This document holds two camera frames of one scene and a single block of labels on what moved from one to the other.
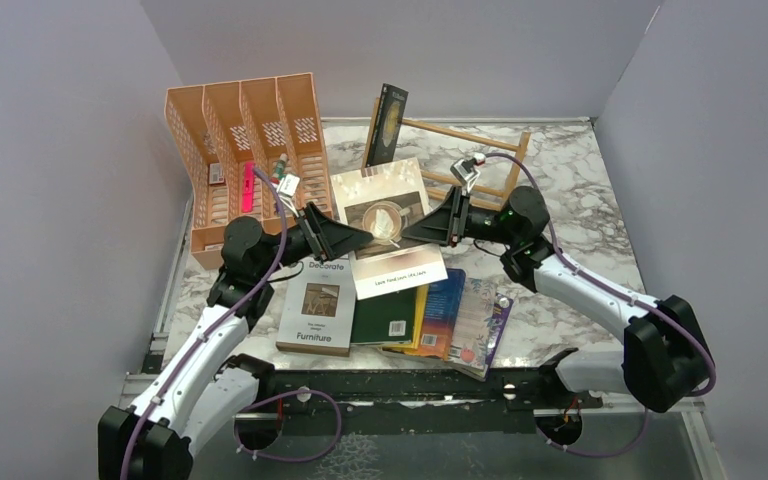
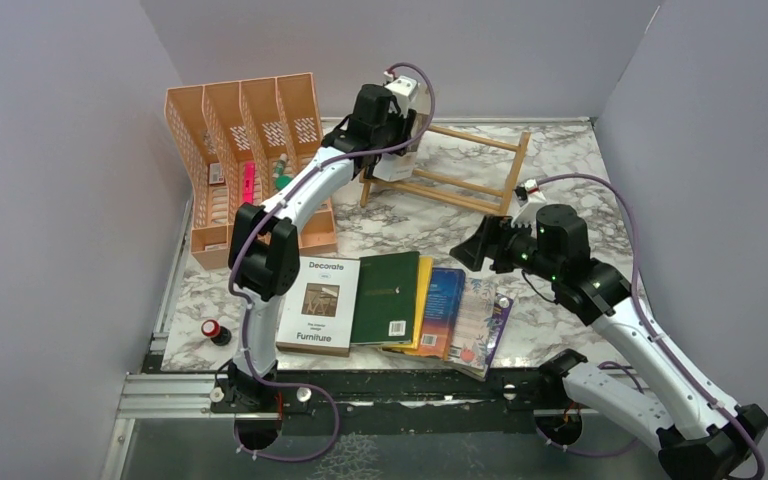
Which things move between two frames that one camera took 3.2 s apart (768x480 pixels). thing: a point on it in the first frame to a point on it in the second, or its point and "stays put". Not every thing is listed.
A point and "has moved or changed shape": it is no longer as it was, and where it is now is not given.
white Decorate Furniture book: [317, 308] stays put
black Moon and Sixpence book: [387, 125] has moved or changed shape
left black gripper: [332, 237] to [403, 125]
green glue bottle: [279, 169] stays put
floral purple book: [482, 316] stays put
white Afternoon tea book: [383, 200] has moved or changed shape
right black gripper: [447, 224] to [491, 240]
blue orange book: [439, 316] stays put
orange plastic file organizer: [252, 148] stays put
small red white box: [215, 173] stays put
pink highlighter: [248, 175] stays put
